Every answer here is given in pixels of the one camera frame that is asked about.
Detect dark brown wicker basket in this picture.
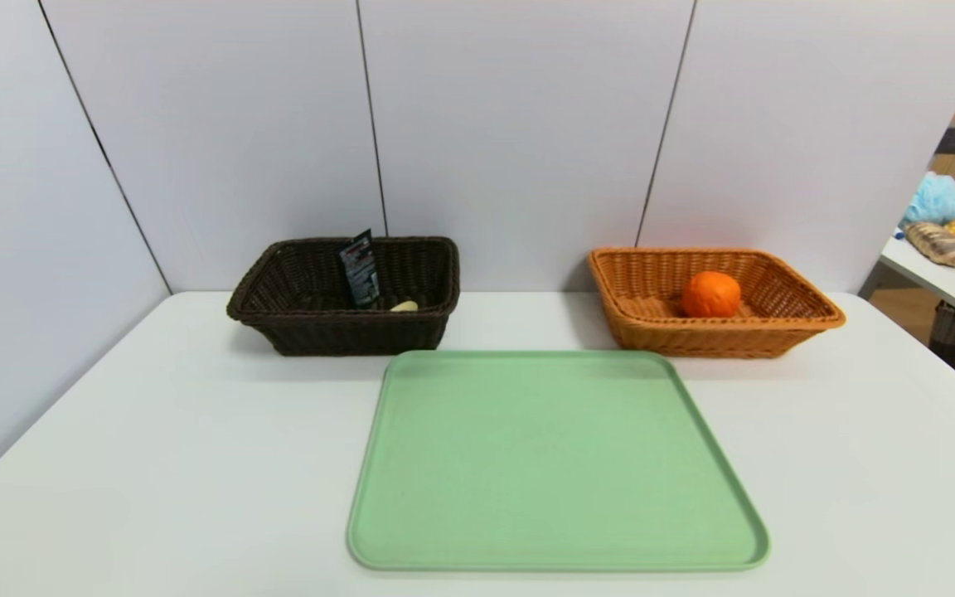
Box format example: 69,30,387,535
226,236,460,357

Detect orange wicker basket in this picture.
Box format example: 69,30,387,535
588,246,847,359

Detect light blue bath pouf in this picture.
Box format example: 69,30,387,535
903,172,955,226

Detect orange fruit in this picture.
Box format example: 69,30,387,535
681,271,742,319

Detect white side table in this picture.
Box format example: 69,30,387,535
880,184,955,327

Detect black cosmetic tube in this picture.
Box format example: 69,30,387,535
337,230,381,309

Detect light green plastic tray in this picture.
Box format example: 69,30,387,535
347,349,771,573

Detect striped brown bread loaf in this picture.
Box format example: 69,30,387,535
906,221,955,267

